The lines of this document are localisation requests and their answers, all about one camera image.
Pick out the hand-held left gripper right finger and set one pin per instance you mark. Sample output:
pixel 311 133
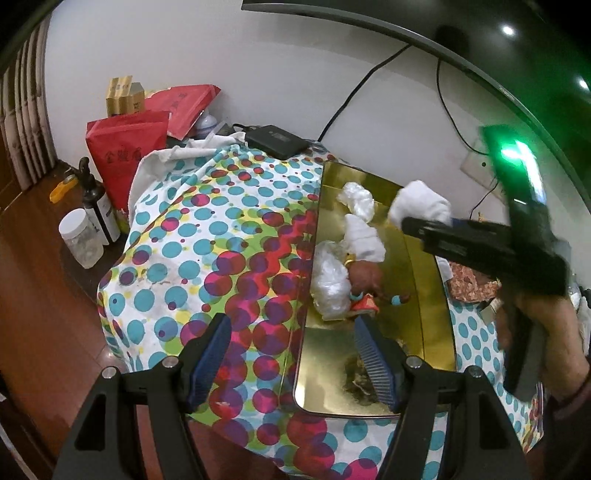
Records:
pixel 376 364

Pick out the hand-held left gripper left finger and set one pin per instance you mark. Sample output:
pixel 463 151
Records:
pixel 210 364

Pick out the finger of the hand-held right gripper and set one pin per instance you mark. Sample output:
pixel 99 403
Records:
pixel 429 228

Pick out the white cloth roll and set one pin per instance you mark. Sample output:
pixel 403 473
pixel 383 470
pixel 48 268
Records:
pixel 420 203

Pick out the camouflage patterned ball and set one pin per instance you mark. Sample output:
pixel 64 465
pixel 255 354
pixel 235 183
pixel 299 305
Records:
pixel 355 383

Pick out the brown patterned box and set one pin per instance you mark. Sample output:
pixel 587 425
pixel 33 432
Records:
pixel 471 284

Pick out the gold tin box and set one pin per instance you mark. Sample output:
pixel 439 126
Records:
pixel 425 323

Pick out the brown doll figurine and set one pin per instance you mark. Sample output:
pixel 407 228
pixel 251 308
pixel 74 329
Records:
pixel 367 277

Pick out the person's right forearm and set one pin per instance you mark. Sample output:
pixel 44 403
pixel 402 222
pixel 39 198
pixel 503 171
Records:
pixel 568 429

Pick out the person's right hand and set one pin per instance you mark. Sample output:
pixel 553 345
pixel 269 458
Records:
pixel 561 337

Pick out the polka-dot tablecloth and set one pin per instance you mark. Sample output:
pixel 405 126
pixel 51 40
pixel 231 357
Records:
pixel 194 240

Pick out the black set-top box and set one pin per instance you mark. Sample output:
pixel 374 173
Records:
pixel 277 140

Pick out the clear jar white lid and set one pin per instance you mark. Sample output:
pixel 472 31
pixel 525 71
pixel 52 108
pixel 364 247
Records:
pixel 83 237

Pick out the dark glass bottle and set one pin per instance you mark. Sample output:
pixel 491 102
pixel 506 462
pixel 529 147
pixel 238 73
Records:
pixel 99 207

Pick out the black television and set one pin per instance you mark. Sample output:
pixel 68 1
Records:
pixel 531 60

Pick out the large red bag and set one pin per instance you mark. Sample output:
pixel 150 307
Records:
pixel 124 157

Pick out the yellow utility knife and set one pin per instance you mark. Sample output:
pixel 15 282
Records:
pixel 64 187

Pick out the blue white jar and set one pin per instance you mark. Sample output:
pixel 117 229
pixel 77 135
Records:
pixel 205 123

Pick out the flat red bag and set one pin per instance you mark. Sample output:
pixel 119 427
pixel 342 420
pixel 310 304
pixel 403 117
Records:
pixel 189 108

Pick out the tan cardboard box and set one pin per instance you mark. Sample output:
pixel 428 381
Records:
pixel 117 94
pixel 136 99

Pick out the white wall outlet plate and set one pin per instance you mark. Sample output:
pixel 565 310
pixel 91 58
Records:
pixel 480 166

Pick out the fluted wooden door frame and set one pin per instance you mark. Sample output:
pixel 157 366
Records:
pixel 23 92

